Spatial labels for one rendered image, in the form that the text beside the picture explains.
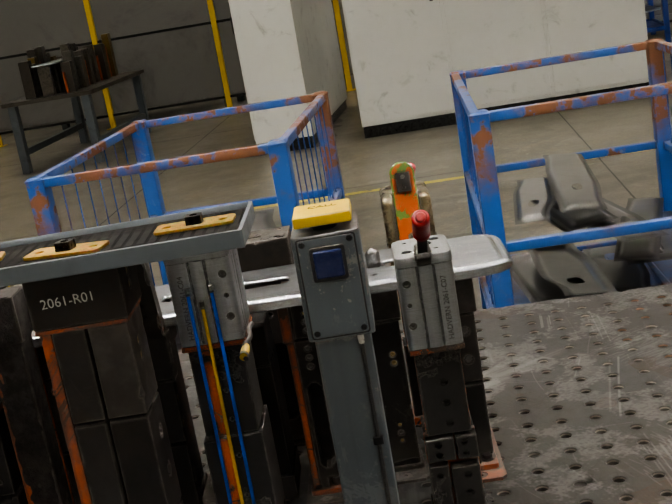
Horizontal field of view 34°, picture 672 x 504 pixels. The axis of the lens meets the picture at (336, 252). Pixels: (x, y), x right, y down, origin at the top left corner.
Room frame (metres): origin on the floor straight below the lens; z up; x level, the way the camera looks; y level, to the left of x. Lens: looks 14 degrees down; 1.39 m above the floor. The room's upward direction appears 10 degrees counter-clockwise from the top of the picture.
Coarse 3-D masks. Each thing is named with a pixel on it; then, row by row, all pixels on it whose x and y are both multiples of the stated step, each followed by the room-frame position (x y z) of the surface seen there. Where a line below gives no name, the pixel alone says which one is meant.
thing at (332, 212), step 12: (312, 204) 1.13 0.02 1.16; (324, 204) 1.12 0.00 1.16; (336, 204) 1.11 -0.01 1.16; (348, 204) 1.10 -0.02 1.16; (300, 216) 1.08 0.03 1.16; (312, 216) 1.08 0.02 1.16; (324, 216) 1.08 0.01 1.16; (336, 216) 1.07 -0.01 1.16; (348, 216) 1.07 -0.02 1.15; (300, 228) 1.08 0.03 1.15; (312, 228) 1.10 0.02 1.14; (324, 228) 1.09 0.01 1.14
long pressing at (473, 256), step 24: (456, 240) 1.49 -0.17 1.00; (480, 240) 1.47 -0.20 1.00; (384, 264) 1.43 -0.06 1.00; (456, 264) 1.37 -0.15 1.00; (480, 264) 1.34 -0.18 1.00; (504, 264) 1.35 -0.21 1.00; (168, 288) 1.50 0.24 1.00; (264, 288) 1.42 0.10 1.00; (288, 288) 1.40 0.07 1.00; (384, 288) 1.34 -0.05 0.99; (168, 312) 1.37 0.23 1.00
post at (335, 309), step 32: (352, 224) 1.09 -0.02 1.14; (352, 256) 1.07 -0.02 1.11; (320, 288) 1.07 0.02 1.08; (352, 288) 1.07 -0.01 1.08; (320, 320) 1.07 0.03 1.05; (352, 320) 1.07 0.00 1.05; (320, 352) 1.08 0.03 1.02; (352, 352) 1.08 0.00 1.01; (352, 384) 1.08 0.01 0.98; (352, 416) 1.08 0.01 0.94; (384, 416) 1.09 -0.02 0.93; (352, 448) 1.08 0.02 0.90; (384, 448) 1.08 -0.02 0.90; (352, 480) 1.08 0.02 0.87; (384, 480) 1.07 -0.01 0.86
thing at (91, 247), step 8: (64, 240) 1.11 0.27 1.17; (72, 240) 1.10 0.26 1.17; (40, 248) 1.13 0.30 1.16; (48, 248) 1.12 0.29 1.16; (56, 248) 1.10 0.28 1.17; (64, 248) 1.09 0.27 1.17; (72, 248) 1.10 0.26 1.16; (80, 248) 1.09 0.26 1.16; (88, 248) 1.09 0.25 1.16; (96, 248) 1.08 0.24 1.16; (32, 256) 1.10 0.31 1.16; (40, 256) 1.09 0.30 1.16; (48, 256) 1.09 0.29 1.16; (56, 256) 1.09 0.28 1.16
